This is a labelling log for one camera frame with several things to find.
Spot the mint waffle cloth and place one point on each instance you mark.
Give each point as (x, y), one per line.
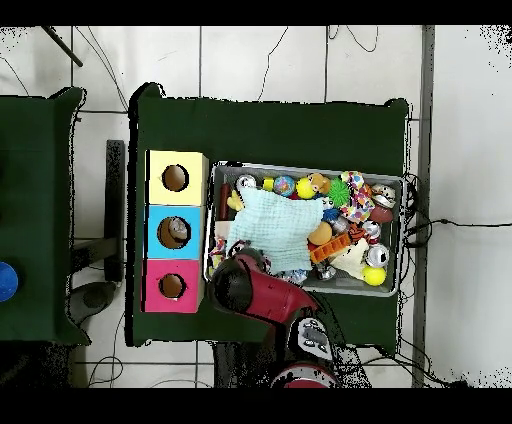
(280, 224)

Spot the clear plastic bottle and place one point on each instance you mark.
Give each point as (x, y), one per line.
(178, 228)

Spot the orange plastic block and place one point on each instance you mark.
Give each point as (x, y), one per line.
(330, 248)

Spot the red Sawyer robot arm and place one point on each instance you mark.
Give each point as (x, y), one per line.
(272, 292)

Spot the metal mesh bin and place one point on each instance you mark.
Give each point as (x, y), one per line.
(228, 170)

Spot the wooden three-hole box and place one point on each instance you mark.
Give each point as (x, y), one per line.
(188, 248)

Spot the silver drink can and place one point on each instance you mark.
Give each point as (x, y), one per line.
(246, 182)
(377, 256)

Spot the globe print ball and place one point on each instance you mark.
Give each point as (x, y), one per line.
(284, 186)

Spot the plain yellow ball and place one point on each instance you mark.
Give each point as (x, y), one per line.
(304, 188)
(374, 276)

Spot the brown teddy bear plush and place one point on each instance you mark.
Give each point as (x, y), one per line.
(322, 184)

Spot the dark green tablecloth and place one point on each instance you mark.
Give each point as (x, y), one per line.
(280, 132)

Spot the green spiky ball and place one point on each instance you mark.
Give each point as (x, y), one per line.
(339, 192)

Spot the polka-dot colourful cloth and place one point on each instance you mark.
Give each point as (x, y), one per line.
(358, 200)

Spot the black upright stand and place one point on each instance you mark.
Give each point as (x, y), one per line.
(114, 208)

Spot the grey rounded base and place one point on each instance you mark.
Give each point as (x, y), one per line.
(94, 298)

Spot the black rod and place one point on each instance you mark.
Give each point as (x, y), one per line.
(64, 48)

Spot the blue round object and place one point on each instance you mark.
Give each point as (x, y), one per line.
(7, 282)

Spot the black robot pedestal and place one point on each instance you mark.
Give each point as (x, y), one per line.
(240, 364)

